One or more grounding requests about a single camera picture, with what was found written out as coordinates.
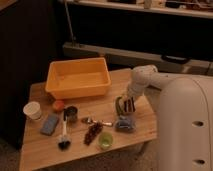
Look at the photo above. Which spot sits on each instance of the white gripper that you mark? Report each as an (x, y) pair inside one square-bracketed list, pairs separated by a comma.
[(134, 90)]

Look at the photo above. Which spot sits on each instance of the green cucumber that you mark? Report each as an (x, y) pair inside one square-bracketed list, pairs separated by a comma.
[(117, 106)]

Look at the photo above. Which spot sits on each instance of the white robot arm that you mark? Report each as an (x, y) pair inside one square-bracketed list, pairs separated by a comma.
[(184, 117)]

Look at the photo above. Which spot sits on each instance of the blue eraser sponge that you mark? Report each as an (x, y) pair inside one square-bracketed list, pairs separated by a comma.
[(49, 125)]

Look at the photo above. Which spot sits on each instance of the blue crumpled cloth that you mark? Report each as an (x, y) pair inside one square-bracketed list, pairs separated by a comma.
[(125, 124)]

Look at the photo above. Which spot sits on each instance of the dark red grape bunch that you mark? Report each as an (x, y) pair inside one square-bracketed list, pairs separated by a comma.
[(92, 132)]

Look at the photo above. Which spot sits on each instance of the green plastic cup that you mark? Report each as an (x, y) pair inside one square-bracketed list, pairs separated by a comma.
[(105, 140)]

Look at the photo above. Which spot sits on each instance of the metal spoon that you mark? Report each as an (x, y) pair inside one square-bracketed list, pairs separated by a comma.
[(89, 120)]

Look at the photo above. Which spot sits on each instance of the metal can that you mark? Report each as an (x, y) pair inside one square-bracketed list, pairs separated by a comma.
[(71, 113)]

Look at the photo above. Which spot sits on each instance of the orange plastic bin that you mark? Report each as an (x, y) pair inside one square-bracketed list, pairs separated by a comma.
[(78, 78)]

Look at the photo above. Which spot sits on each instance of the orange fruit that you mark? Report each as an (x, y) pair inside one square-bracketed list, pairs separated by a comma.
[(58, 105)]

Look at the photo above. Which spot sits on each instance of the white paper cup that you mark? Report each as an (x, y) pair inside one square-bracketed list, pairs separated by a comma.
[(32, 110)]

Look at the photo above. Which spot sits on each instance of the grey shelf rail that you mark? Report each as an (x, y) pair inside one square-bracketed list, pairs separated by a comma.
[(132, 59)]

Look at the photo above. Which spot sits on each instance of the white handled black brush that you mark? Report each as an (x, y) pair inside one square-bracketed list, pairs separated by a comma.
[(64, 140)]

